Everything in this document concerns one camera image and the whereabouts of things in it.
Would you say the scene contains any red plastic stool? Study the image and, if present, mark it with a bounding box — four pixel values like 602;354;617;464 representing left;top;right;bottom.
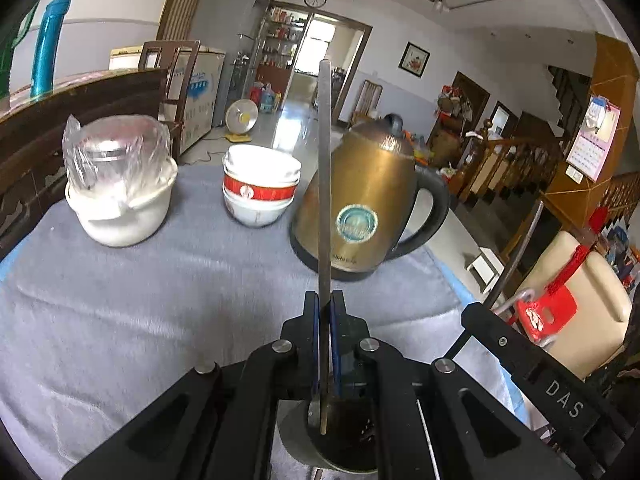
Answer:
514;244;592;347

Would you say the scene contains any blue thermos bottle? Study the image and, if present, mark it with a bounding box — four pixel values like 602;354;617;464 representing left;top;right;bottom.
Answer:
30;0;72;99

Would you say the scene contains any red banded white bowl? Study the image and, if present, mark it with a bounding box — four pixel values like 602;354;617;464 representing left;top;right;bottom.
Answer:
222;166;300;207

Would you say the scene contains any white ceramic pot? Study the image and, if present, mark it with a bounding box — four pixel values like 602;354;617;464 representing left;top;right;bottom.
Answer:
64;159;179;249

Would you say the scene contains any white chest freezer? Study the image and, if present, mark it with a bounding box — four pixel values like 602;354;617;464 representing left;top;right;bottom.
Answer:
109;44;227;157

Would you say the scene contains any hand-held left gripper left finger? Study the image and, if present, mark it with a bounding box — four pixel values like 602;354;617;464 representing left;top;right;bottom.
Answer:
62;291;321;480

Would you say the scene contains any blue water jug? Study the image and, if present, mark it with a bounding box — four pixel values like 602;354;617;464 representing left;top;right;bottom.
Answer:
257;82;279;114

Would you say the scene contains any grey table cloth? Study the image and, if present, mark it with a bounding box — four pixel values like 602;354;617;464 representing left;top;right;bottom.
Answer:
0;159;526;473

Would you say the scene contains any cream padded chair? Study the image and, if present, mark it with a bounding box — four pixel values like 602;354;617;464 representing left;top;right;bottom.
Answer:
509;230;634;382

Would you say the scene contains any framed wall picture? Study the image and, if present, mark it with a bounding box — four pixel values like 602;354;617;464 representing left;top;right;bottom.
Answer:
398;42;431;79

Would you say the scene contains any glass display shelf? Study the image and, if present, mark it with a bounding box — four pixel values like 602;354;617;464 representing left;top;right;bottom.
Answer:
256;5;309;107

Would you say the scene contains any long brown chopstick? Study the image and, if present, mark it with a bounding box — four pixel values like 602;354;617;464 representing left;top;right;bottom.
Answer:
482;199;545;311
318;59;334;436

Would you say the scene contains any dark wooden chair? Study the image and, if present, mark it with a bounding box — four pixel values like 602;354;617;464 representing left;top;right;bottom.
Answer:
139;40;202;157

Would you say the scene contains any small floor fan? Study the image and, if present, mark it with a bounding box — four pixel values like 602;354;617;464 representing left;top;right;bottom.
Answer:
224;99;260;144

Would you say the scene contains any grey refrigerator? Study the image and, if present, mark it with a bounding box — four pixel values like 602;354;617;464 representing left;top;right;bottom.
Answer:
189;0;274;129

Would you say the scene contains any brass electric kettle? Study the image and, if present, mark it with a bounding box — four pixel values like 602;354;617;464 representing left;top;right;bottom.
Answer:
290;113;451;282

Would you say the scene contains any blue table cover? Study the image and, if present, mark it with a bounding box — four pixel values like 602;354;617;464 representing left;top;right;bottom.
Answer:
0;247;483;311

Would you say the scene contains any white bowl with red mark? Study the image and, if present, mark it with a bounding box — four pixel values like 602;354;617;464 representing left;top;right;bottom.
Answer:
223;192;296;228

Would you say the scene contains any dark wooden table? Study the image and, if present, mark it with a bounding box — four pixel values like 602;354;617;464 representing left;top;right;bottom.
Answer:
0;67;172;262

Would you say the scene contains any steel container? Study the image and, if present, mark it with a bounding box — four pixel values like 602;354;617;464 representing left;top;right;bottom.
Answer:
80;139;138;182

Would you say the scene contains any green thermos jug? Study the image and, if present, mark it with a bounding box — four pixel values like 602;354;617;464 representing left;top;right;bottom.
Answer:
0;2;40;103

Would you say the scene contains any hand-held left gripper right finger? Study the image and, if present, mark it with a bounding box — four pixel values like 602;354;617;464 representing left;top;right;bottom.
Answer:
329;290;582;480

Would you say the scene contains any wall calendar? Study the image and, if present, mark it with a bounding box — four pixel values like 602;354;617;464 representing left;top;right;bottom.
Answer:
565;94;622;183

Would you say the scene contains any small white stool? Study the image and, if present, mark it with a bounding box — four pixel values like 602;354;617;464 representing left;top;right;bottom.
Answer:
467;248;506;295

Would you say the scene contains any wooden stair railing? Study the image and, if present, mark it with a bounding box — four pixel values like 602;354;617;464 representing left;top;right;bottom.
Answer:
449;119;640;281

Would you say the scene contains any light wooden chair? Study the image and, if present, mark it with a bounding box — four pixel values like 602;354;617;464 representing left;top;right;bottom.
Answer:
357;79;384;122

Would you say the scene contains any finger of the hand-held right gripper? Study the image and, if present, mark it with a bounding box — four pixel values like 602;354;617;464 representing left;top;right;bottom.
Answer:
446;302;548;386

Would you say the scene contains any metal utensil cup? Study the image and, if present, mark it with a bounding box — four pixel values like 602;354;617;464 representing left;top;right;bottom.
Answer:
276;394;382;475

